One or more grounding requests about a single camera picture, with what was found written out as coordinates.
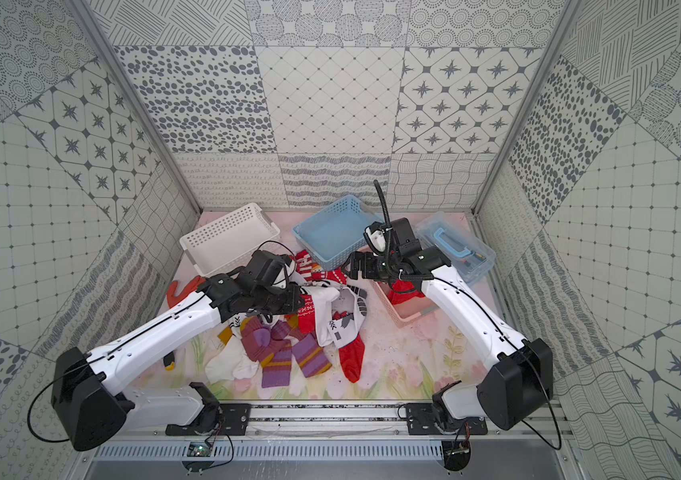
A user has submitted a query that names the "plain red sock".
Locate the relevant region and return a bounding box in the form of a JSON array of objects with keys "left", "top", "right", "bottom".
[{"left": 338, "top": 335, "right": 365, "bottom": 383}]

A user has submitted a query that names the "red santa striped sock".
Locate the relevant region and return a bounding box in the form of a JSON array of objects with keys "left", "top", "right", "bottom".
[{"left": 296, "top": 250, "right": 347, "bottom": 285}]

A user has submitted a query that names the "purple striped sock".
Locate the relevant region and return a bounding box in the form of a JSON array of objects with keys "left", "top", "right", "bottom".
[{"left": 240, "top": 317, "right": 332, "bottom": 388}]

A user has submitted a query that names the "aluminium mounting rail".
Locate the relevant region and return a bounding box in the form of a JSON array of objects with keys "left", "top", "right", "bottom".
[{"left": 81, "top": 398, "right": 575, "bottom": 442}]

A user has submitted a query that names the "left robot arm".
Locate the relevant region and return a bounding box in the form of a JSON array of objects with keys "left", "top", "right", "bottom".
[{"left": 50, "top": 250, "right": 304, "bottom": 451}]

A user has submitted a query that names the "plain white sock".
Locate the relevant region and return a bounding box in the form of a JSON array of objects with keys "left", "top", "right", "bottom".
[{"left": 204, "top": 337, "right": 260, "bottom": 383}]

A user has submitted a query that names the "red snowflake sock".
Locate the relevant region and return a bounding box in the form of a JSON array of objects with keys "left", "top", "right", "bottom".
[{"left": 386, "top": 280, "right": 424, "bottom": 305}]

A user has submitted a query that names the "red rubber glove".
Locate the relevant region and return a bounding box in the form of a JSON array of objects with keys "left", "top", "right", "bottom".
[{"left": 166, "top": 276, "right": 206, "bottom": 308}]

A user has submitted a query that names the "pink plastic basket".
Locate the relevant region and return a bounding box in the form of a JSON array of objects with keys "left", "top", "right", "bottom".
[{"left": 370, "top": 280, "right": 437, "bottom": 327}]

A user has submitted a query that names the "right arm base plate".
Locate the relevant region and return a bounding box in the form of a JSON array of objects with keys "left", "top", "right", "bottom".
[{"left": 396, "top": 402, "right": 488, "bottom": 436}]

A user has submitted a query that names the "white sock black pattern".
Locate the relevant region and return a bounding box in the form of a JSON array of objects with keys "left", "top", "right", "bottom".
[{"left": 316, "top": 285, "right": 367, "bottom": 349}]

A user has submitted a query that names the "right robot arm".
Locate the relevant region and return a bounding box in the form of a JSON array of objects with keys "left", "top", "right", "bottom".
[{"left": 342, "top": 218, "right": 553, "bottom": 431}]

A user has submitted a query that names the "clear plastic tool box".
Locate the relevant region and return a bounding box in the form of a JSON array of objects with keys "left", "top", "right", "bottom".
[{"left": 414, "top": 212, "right": 496, "bottom": 286}]

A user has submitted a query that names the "blue plastic basket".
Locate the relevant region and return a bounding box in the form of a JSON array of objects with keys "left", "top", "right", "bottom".
[{"left": 292, "top": 195, "right": 382, "bottom": 270}]

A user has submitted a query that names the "white plastic basket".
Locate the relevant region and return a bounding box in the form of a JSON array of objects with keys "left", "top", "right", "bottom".
[{"left": 180, "top": 203, "right": 280, "bottom": 277}]

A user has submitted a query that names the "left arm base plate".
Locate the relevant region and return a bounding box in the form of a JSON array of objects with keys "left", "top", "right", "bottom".
[{"left": 164, "top": 403, "right": 252, "bottom": 436}]

